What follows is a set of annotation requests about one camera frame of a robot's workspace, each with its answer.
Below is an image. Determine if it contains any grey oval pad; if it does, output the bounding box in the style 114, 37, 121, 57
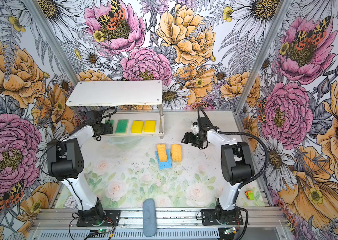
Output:
143, 199, 158, 238

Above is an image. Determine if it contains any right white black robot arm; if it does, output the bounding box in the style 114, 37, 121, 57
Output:
181, 117, 255, 226

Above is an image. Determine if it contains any blue cellulose sponge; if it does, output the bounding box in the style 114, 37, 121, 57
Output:
155, 149, 172, 170

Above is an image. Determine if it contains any left black thin cable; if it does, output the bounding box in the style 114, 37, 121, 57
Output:
38, 107, 118, 211

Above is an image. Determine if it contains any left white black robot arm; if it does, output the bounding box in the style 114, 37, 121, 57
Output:
46, 110, 117, 226

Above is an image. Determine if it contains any white two-tier metal shelf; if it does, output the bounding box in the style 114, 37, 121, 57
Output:
66, 81, 165, 138

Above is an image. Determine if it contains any green circuit board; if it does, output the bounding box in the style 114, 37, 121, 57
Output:
87, 229, 113, 238

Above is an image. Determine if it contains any small green yellow object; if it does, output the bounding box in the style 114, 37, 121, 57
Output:
245, 191, 255, 201

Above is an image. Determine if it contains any orange cellulose sponge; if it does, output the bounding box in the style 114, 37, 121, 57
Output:
157, 144, 168, 162

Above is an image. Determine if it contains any small white alarm clock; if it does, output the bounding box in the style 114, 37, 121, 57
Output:
64, 196, 78, 209

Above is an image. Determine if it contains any right black corrugated cable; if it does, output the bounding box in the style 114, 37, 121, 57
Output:
197, 107, 270, 190

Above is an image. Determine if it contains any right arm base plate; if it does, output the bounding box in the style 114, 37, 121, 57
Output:
201, 208, 244, 226

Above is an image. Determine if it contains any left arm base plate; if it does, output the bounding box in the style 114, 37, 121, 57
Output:
77, 210, 121, 227

